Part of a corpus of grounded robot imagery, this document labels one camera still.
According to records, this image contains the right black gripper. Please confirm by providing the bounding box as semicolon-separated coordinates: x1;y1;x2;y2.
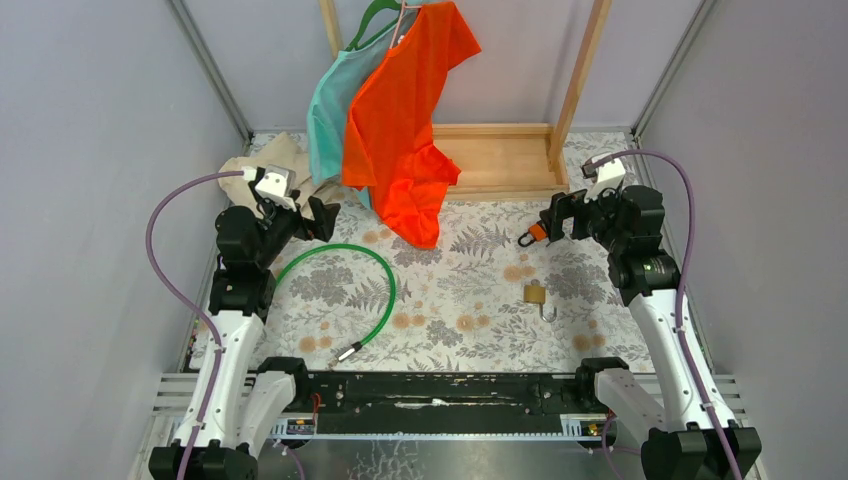
538;181;627;253

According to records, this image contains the wooden clothes rack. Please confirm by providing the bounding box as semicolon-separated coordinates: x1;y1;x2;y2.
321;1;611;201

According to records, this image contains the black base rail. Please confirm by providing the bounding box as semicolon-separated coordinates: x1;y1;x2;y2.
271;371;610;440

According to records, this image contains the teal t-shirt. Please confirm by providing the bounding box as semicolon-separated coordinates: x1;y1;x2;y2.
306;8;416;185

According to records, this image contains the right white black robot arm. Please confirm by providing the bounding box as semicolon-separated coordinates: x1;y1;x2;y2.
538;186;762;479

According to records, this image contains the green cable lock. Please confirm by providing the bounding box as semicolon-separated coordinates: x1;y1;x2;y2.
267;244;398;367

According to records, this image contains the beige crumpled cloth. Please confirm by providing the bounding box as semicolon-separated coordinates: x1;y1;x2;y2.
218;132;344;220

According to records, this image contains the orange t-shirt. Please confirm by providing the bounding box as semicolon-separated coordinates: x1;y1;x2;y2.
341;1;481;249

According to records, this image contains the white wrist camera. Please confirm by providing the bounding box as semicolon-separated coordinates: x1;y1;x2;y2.
581;153;627;203
242;165;297;211

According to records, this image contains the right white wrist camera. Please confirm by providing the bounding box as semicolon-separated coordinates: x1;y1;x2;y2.
581;153;627;203

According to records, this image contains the green clothes hanger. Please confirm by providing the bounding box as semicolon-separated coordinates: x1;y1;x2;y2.
345;0;401;52

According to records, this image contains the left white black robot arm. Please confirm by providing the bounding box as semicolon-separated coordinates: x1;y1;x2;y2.
148;197;341;479

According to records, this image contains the brass padlock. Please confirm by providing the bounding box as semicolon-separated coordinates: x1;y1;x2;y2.
523;279;557;323

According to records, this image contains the floral patterned mat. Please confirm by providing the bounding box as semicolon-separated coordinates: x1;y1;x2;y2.
188;131;674;374

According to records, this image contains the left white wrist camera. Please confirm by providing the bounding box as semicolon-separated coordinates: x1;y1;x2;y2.
242;165;297;211

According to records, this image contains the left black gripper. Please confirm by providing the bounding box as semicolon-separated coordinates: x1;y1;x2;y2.
254;189;340;270

